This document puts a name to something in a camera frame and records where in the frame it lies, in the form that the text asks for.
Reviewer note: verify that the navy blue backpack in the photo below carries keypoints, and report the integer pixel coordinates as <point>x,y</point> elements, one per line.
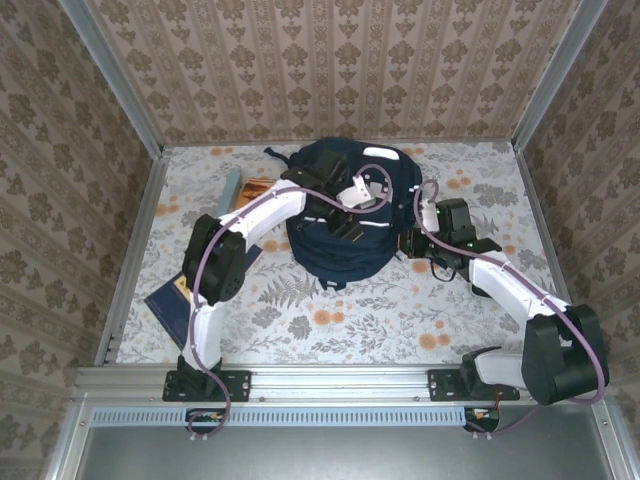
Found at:
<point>350,260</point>

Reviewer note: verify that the orange sunset cover paperback book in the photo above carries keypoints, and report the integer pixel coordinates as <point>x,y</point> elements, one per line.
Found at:
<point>252,192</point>

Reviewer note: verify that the small navy book yellow label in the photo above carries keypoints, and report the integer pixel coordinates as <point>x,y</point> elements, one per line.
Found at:
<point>167,310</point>

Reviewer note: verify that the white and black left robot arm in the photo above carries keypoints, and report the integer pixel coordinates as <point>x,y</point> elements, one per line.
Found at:
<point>215,260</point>

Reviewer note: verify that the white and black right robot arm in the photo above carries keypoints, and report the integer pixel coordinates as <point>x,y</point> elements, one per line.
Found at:
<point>560,355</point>

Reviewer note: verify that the floral patterned table covering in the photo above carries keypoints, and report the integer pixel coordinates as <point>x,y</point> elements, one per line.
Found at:
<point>360,325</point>

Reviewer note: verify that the light blue slim book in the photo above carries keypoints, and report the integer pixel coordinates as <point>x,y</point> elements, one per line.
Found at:
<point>229,192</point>

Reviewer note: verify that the grey metal sheet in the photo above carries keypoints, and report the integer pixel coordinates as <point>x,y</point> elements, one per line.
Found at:
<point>350,455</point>

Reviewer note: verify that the aluminium right side rail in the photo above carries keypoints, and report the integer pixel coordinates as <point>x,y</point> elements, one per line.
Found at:
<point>542,215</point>

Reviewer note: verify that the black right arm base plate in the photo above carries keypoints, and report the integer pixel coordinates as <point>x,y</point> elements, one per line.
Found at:
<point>442,385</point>

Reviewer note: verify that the aluminium cross rail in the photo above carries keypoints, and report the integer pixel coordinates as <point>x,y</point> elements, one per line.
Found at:
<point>340,382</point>

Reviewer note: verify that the aluminium right corner post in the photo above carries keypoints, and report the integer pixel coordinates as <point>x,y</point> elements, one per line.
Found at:
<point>555,75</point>

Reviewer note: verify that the aluminium corner post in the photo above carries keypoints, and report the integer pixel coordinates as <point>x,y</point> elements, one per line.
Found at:
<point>555,75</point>
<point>115,75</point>

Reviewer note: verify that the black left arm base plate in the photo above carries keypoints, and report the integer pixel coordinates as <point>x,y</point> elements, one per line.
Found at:
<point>240,385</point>

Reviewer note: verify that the aluminium left side rail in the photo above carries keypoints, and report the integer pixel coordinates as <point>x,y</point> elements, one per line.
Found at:
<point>132,260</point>

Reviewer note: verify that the aluminium left corner post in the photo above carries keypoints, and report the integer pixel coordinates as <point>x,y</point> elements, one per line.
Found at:
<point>115,75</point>

